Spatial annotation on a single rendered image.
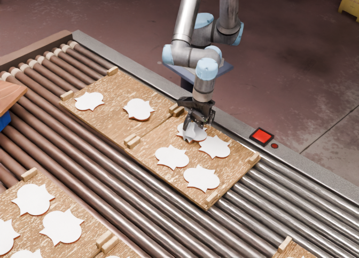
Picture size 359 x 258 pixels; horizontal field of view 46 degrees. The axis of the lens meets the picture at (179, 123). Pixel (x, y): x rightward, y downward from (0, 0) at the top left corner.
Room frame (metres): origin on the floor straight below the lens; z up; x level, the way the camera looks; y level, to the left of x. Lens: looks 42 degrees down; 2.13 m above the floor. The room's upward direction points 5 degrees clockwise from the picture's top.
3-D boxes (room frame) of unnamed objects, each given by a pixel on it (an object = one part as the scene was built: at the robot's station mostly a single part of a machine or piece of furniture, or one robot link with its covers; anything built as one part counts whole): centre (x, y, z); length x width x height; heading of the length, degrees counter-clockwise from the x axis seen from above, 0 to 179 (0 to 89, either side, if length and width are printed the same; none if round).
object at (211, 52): (1.35, -0.08, 1.24); 0.11 x 0.11 x 0.08; 80
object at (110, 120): (1.41, 0.26, 0.93); 0.41 x 0.35 x 0.02; 53
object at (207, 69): (1.25, -0.08, 1.25); 0.09 x 0.08 x 0.11; 170
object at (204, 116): (1.24, -0.08, 1.09); 0.09 x 0.08 x 0.12; 52
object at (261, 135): (1.29, -0.35, 0.92); 0.06 x 0.06 x 0.01; 53
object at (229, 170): (1.16, -0.06, 0.93); 0.41 x 0.35 x 0.02; 52
